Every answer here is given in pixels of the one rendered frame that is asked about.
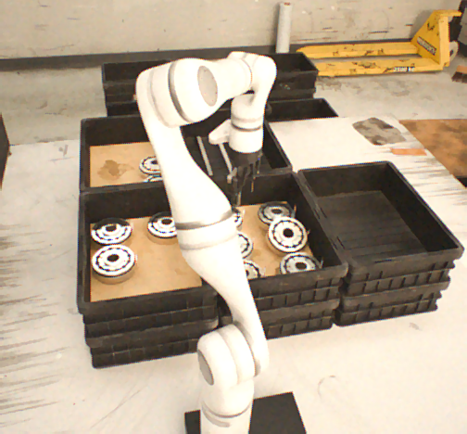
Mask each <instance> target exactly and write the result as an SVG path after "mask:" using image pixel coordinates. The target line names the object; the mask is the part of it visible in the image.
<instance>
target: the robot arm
mask: <svg viewBox="0 0 467 434"><path fill-rule="evenodd" d="M275 76H276V67H275V64H274V62H273V61H272V59H270V58H269V57H264V56H258V55H253V54H248V53H244V52H232V53H231V54H230V55H229V56H228V57H227V58H226V59H222V60H218V61H216V62H210V61H206V60H202V59H196V58H185V59H180V60H177V61H174V62H171V63H168V64H165V65H162V66H158V67H155V68H152V69H149V70H145V71H143V72H142V73H141V74H140V75H139V77H138V79H137V82H136V97H137V102H138V107H139V109H140V113H141V116H142V119H143V122H144V125H145V129H146V132H147V134H148V137H149V140H150V143H151V146H152V148H153V150H154V153H155V156H156V159H157V162H158V166H159V169H160V172H161V175H162V179H163V182H164V186H165V188H166V192H167V196H168V200H169V203H170V209H171V214H172V218H173V222H174V227H175V231H176V235H177V237H178V241H179V245H180V249H181V253H182V255H183V258H184V259H185V261H186V262H187V263H188V265H189V266H190V267H191V268H192V269H193V270H194V271H195V272H197V273H198V274H199V275H200V276H201V277H202V278H204V279H205V280H206V281H207V282H208V283H209V284H211V285H212V286H213V287H214V288H215V289H216V290H217V291H218V292H219V293H220V294H221V295H222V297H223V298H224V299H225V300H226V302H227V304H228V306H229V308H230V310H231V313H232V316H233V322H232V323H231V324H229V325H226V326H224V327H222V328H219V329H217V330H215V331H212V332H210V333H208V334H206V335H204V336H202V337H201V338H200V340H199V341H198V343H197V360H198V372H199V382H200V388H201V434H248V428H249V421H250V415H251V408H252V402H253V395H254V384H253V380H252V378H253V377H256V376H258V375H260V374H262V373H263V372H264V371H266V370H267V369H268V366H269V362H270V356H269V350H268V346H267V342H266V339H265V336H264V333H263V329H262V326H261V323H260V320H259V316H258V313H257V310H256V307H255V303H254V301H253V298H252V295H251V292H250V288H249V285H248V282H247V278H246V271H245V267H244V263H243V259H242V254H241V250H240V246H239V241H238V236H237V232H236V227H235V223H234V217H233V213H232V209H231V206H230V203H229V201H228V200H227V198H226V197H225V196H224V195H223V193H222V192H221V191H220V190H219V188H218V187H217V186H216V185H215V184H214V183H213V182H212V181H211V180H210V179H209V178H208V177H207V176H206V175H205V174H204V173H203V172H202V171H201V170H200V168H199V167H198V166H197V165H196V164H195V162H194V161H193V159H192V158H191V156H190V155H189V153H188V151H187V149H186V146H185V144H184V141H183V138H182V135H181V131H180V127H179V126H182V125H185V124H189V123H193V122H197V121H202V120H204V119H205V118H207V117H208V116H210V115H211V114H212V113H213V112H215V111H216V110H217V109H218V108H219V107H220V106H221V104H222V103H223V102H225V101H226V100H227V99H230V98H233V97H234V99H233V102H232V109H231V119H230V120H227V121H225V122H224V123H223V124H222V125H220V126H219V127H218V128H217V129H216V130H214V131H213V132H212V133H210V134H209V136H208V141H209V142H210V143H211V144H214V145H216V144H220V143H223V142H229V150H228V155H229V157H230V159H231V160H232V161H233V167H232V172H231V173H230V174H227V173H226V174H225V176H224V180H225V189H226V193H227V194H230V195H232V200H231V203H232V204H233V205H235V206H239V205H240V202H241V190H242V186H244V191H245V192H247V193H251V192H252V190H253V180H254V179H255V174H258V173H259V165H260V161H261V155H262V152H261V148H262V137H263V129H262V123H263V113H264V107H265V103H266V100H267V97H268V94H269V92H270V90H271V86H272V84H273V82H274V79H275ZM247 90H252V91H254V92H255V94H250V95H242V94H243V93H245V92H246V91H247ZM255 166H256V168H255ZM236 178H239V179H242V181H240V180H237V179H236ZM237 185H239V186H238V189H237Z"/></svg>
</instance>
